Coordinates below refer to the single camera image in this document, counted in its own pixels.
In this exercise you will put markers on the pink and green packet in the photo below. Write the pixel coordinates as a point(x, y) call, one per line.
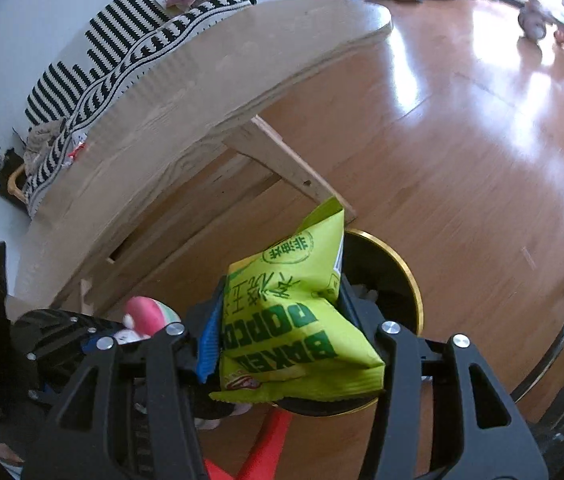
point(146, 315)

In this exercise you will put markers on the lime green popcorn bag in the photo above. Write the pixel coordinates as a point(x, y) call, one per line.
point(287, 320)

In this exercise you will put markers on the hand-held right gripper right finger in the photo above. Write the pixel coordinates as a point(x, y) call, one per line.
point(362, 312)

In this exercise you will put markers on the black and white striped blanket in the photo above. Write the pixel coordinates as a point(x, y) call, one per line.
point(111, 60)

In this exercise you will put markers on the round wooden table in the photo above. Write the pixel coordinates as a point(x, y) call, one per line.
point(211, 85)

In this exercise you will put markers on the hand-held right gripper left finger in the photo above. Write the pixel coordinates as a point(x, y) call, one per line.
point(209, 350)

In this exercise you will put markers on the rattan sofa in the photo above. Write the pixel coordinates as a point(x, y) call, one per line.
point(13, 185)

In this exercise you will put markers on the beige cloth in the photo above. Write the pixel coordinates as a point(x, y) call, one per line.
point(44, 142)

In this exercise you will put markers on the black trash bin gold rim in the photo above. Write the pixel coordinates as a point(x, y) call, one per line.
point(387, 280)

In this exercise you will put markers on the red plastic stool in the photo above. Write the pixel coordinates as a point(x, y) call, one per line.
point(267, 445)

